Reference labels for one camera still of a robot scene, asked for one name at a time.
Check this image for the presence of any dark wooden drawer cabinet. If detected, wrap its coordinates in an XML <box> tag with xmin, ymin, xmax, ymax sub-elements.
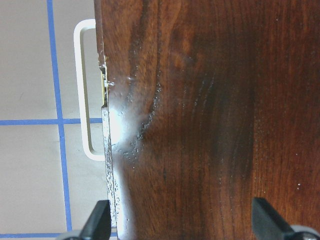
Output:
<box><xmin>94</xmin><ymin>0</ymin><xmax>320</xmax><ymax>240</ymax></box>

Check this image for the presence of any wooden drawer with white handle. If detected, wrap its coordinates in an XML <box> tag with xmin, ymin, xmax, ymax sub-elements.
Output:
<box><xmin>73</xmin><ymin>19</ymin><xmax>105</xmax><ymax>162</ymax></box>

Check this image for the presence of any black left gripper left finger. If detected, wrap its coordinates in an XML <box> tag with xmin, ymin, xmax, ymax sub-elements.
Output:
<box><xmin>79</xmin><ymin>200</ymin><xmax>112</xmax><ymax>240</ymax></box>

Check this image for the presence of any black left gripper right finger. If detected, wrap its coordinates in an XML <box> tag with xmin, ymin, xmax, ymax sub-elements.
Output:
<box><xmin>251</xmin><ymin>197</ymin><xmax>295</xmax><ymax>240</ymax></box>

